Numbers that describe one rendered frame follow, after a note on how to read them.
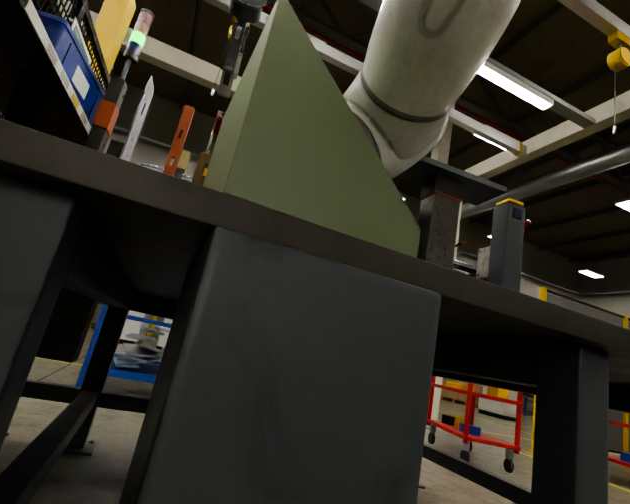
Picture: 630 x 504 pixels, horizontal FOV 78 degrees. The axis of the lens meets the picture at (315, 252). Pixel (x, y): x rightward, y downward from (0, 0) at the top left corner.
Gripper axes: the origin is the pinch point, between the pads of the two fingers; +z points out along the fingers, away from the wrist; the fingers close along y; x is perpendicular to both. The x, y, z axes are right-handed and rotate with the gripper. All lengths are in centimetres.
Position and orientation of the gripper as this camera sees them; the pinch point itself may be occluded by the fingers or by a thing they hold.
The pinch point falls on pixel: (228, 82)
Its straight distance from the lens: 116.5
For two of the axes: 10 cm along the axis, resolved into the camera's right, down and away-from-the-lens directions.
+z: -3.7, 6.7, 6.4
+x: -9.3, -2.7, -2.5
